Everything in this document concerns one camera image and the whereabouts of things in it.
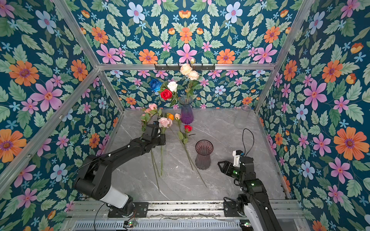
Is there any dark smoky glass vase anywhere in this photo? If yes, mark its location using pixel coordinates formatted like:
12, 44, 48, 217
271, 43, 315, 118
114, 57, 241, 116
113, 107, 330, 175
195, 140, 214, 170

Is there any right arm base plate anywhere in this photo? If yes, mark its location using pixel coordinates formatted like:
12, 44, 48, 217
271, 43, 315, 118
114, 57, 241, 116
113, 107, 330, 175
223, 199, 246, 217

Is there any aluminium front rail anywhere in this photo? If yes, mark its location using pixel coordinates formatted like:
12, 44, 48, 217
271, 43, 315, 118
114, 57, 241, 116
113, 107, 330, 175
66, 200, 304, 219

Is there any orange artificial flower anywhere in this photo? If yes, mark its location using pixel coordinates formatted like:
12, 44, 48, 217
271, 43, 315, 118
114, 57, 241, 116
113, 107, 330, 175
167, 113, 174, 120

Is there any blue artificial rose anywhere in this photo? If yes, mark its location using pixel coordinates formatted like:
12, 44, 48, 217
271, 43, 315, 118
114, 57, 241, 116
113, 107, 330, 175
149, 79, 162, 92

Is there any black wall hook rack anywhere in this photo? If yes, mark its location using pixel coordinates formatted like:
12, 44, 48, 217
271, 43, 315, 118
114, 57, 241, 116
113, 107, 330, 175
154, 64, 216, 71

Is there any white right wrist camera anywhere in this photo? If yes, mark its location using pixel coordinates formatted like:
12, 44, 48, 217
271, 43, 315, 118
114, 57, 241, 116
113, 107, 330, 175
232, 150, 244, 167

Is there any cream peach rose bud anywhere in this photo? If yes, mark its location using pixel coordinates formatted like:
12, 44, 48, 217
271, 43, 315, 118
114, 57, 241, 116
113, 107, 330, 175
174, 113, 181, 120

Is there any red rose at pile edge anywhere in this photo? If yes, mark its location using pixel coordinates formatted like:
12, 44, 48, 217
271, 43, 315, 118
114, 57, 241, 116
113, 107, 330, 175
177, 125, 208, 188

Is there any red artificial rose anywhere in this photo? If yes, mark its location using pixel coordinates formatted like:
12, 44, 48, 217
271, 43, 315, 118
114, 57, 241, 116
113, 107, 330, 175
160, 89, 173, 101

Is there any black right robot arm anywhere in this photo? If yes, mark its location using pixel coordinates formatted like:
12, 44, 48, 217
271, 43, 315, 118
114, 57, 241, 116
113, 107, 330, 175
217, 156, 282, 231

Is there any purple blue glass vase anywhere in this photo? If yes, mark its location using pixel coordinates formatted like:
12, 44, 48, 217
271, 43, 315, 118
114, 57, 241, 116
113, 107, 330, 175
179, 96, 194, 125

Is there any cream pink peony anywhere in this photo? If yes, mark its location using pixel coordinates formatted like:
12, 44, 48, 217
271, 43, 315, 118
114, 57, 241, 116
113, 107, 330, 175
180, 68, 199, 98

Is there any pink carnation top flower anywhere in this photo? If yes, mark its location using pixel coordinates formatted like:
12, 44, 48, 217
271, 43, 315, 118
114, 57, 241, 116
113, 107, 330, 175
140, 104, 158, 131

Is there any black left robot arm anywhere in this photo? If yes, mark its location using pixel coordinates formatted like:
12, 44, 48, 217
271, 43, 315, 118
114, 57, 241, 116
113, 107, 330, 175
73, 121, 166, 209

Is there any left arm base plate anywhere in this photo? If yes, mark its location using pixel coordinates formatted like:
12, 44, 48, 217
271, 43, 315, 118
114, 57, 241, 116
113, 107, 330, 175
108, 202, 149, 218

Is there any clear glass vase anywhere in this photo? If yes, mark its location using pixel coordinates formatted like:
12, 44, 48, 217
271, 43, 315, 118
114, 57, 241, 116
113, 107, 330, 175
234, 105, 251, 129

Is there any light pink peony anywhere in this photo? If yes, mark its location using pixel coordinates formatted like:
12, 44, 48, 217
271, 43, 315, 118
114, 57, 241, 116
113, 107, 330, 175
158, 117, 172, 128

